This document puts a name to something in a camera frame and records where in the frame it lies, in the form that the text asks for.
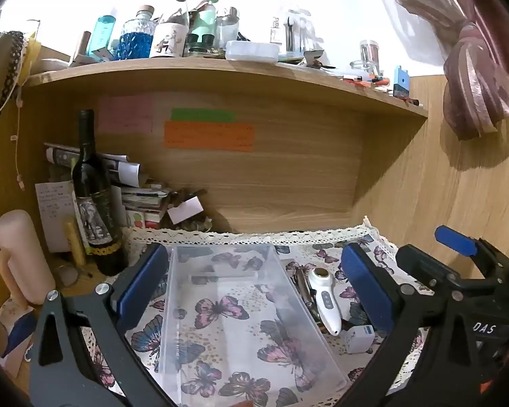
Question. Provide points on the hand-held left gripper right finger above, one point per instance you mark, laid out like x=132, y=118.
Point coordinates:
x=362, y=284

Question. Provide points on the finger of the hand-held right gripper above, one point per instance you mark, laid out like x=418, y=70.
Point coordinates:
x=424, y=265
x=454, y=239

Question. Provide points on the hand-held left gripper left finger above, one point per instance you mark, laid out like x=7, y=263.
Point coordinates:
x=140, y=288

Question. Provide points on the white handheld massager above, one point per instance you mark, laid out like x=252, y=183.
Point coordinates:
x=326, y=305

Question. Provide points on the white charger plug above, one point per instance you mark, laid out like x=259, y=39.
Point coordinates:
x=358, y=339

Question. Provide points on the clear plastic storage box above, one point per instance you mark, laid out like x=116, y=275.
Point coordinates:
x=237, y=305

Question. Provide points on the small round metal mirror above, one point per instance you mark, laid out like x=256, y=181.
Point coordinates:
x=68, y=275

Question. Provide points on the yellow tube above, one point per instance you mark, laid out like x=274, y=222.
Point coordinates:
x=74, y=241

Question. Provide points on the pile of brown ornaments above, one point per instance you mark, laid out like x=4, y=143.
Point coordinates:
x=195, y=224

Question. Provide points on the white folded card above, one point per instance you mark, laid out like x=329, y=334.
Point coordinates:
x=185, y=211

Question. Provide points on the dark wine bottle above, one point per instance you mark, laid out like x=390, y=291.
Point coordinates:
x=95, y=203

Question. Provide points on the white handwritten note sheet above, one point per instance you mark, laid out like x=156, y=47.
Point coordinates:
x=53, y=216

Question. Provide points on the butterfly printed lace cloth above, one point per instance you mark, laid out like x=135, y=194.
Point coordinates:
x=258, y=237

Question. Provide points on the rolled printed paper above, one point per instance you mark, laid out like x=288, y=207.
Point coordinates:
x=123, y=169

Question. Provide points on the pink cylindrical mug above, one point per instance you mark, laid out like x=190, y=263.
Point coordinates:
x=21, y=254

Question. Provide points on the blue paper card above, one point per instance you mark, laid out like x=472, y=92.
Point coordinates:
x=21, y=333

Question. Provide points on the orange sticky note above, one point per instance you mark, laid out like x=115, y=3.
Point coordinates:
x=208, y=136

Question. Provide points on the small blue box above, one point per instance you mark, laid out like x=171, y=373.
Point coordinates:
x=401, y=80

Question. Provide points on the pink curtain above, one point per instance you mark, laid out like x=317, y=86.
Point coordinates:
x=471, y=72

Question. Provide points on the pink sticky note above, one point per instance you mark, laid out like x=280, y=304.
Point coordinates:
x=125, y=114

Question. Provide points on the green sticky note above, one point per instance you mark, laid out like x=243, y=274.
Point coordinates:
x=203, y=115

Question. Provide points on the clear glass jar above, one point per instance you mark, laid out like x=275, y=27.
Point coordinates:
x=369, y=55

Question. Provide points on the wooden shelf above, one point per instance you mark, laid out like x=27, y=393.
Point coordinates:
x=237, y=76

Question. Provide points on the glass bottle with blue beads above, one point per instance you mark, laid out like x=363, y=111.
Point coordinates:
x=135, y=42

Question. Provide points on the clear bottle with white label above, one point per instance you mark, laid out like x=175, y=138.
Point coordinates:
x=167, y=40

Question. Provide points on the teal liquid bottle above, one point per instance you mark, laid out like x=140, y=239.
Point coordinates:
x=102, y=34

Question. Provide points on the white round container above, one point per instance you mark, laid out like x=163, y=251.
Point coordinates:
x=252, y=51

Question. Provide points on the dark lace band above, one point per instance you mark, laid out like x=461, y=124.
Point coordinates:
x=12, y=59

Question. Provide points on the clear acrylic organizer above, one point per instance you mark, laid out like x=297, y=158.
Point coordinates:
x=295, y=29

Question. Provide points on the small clear bottle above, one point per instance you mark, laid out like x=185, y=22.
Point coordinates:
x=227, y=29

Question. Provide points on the green glass bottle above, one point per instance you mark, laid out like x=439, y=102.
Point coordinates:
x=203, y=21

